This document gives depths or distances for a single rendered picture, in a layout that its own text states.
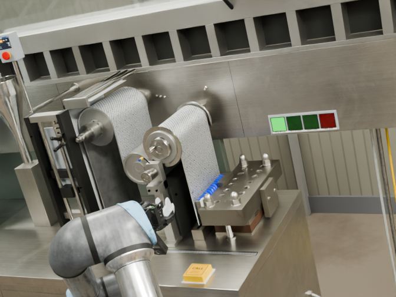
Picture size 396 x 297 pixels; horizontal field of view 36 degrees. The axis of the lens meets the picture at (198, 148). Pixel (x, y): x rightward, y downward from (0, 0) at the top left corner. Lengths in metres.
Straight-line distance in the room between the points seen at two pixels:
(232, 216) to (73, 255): 0.77
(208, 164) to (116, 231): 0.91
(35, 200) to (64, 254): 1.22
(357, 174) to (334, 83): 1.88
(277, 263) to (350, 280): 1.34
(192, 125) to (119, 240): 0.85
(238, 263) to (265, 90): 0.63
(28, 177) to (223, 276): 1.01
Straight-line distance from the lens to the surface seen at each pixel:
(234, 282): 1.90
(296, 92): 2.19
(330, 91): 2.16
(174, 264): 2.07
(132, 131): 2.26
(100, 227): 1.41
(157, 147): 2.07
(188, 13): 2.26
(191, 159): 2.13
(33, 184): 2.60
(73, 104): 2.18
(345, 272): 3.52
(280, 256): 2.17
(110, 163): 2.38
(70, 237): 1.41
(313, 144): 3.97
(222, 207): 2.06
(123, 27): 2.41
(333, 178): 4.04
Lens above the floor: 1.90
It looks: 19 degrees down
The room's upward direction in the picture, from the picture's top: 14 degrees counter-clockwise
